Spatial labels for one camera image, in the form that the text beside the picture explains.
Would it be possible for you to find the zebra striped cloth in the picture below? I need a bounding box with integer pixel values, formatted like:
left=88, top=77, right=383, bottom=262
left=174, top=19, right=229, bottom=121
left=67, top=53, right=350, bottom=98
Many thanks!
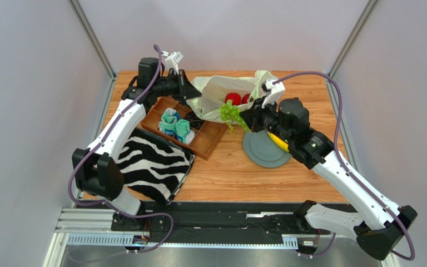
left=117, top=128, right=196, bottom=206

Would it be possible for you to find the green grape bunch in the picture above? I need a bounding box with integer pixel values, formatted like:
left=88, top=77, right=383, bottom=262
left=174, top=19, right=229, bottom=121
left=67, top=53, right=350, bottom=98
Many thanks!
left=219, top=100, right=251, bottom=135

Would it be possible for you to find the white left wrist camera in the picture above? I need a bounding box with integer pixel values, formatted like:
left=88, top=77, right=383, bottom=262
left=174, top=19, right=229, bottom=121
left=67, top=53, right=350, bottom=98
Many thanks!
left=161, top=51, right=183, bottom=76

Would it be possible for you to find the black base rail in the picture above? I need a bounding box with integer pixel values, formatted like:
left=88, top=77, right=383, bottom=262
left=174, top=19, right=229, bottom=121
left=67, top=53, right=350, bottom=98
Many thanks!
left=111, top=201, right=330, bottom=245

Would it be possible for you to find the pale green plastic bag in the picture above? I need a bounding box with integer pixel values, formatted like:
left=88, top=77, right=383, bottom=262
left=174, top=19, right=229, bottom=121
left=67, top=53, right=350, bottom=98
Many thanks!
left=187, top=70, right=277, bottom=123

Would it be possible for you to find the yellow banana bunch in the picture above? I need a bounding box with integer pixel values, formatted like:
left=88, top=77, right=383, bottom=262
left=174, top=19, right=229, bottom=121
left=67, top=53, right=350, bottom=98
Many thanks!
left=267, top=132, right=289, bottom=152

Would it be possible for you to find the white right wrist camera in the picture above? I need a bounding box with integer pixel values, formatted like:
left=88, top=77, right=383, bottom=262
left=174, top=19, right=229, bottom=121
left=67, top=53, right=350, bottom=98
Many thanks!
left=261, top=78, right=286, bottom=108

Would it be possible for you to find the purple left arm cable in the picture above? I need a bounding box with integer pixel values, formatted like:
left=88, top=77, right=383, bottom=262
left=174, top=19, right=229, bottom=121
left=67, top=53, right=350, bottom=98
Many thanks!
left=66, top=43, right=174, bottom=254

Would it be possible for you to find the black rolled sock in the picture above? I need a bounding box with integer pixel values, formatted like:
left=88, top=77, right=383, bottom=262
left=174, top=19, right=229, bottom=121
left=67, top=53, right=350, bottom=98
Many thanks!
left=183, top=111, right=205, bottom=130

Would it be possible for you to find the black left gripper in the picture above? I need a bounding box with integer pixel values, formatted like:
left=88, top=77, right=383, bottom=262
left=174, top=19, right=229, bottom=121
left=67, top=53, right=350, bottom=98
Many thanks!
left=153, top=70, right=201, bottom=102

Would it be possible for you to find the grey blue plate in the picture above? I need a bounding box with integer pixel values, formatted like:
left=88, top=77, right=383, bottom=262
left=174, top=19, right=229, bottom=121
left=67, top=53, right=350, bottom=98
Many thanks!
left=242, top=130, right=291, bottom=169

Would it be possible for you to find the red apple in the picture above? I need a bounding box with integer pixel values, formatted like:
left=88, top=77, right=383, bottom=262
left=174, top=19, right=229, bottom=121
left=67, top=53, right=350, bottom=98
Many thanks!
left=224, top=92, right=242, bottom=106
left=241, top=93, right=250, bottom=105

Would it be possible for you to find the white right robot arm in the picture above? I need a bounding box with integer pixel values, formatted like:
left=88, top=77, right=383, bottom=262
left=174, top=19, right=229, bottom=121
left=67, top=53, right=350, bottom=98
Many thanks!
left=239, top=98, right=418, bottom=260

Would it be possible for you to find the aluminium frame rail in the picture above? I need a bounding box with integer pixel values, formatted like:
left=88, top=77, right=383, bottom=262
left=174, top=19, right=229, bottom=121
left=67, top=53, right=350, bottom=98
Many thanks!
left=43, top=207, right=401, bottom=267

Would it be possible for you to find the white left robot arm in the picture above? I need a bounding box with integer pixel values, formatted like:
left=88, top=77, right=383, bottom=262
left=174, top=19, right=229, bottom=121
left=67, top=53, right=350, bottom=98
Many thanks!
left=69, top=51, right=202, bottom=217

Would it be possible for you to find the wooden compartment tray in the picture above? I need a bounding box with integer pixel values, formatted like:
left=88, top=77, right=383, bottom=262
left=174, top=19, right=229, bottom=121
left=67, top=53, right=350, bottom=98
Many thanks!
left=140, top=97, right=227, bottom=160

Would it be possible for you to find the red apple front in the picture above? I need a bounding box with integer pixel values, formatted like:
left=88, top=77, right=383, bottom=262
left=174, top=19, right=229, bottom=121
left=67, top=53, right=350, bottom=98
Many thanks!
left=241, top=93, right=250, bottom=105

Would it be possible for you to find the teal white sock pair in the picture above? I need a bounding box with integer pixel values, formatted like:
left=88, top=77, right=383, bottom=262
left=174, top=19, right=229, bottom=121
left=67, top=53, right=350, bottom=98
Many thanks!
left=158, top=108, right=195, bottom=145

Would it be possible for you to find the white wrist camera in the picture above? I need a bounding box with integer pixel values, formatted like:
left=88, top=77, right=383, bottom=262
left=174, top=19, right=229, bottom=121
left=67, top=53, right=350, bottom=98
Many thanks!
left=261, top=78, right=286, bottom=108
left=161, top=51, right=183, bottom=76

